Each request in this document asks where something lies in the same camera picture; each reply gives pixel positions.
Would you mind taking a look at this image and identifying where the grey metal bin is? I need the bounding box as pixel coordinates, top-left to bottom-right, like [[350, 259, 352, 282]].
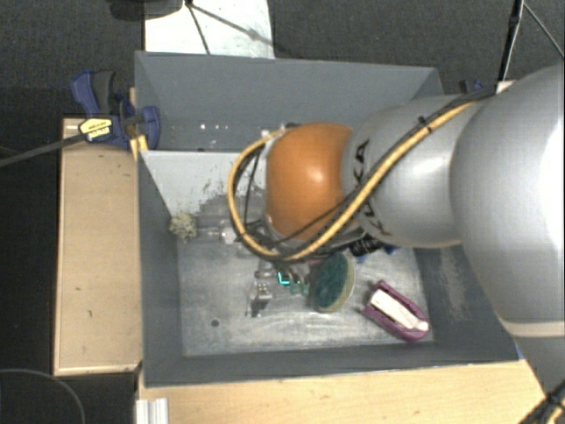
[[133, 49, 520, 386]]

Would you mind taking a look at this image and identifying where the round green scouring sponge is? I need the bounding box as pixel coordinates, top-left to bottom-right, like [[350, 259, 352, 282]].
[[308, 252, 357, 314]]

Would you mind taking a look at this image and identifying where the clear plastic bottle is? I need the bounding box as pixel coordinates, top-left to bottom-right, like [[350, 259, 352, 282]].
[[196, 212, 240, 245]]

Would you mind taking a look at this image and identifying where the beige speckled sponge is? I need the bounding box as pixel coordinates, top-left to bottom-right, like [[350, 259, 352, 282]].
[[169, 211, 199, 244]]

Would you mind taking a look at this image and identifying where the purple case with white insert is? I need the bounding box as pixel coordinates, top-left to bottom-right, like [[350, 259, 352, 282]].
[[361, 280, 431, 344]]

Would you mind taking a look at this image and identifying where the pale wood flat board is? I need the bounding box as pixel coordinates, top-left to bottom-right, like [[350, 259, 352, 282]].
[[52, 117, 145, 377]]

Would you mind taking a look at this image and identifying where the black cylinder on white bracket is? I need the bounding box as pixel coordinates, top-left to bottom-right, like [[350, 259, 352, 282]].
[[348, 235, 386, 259]]

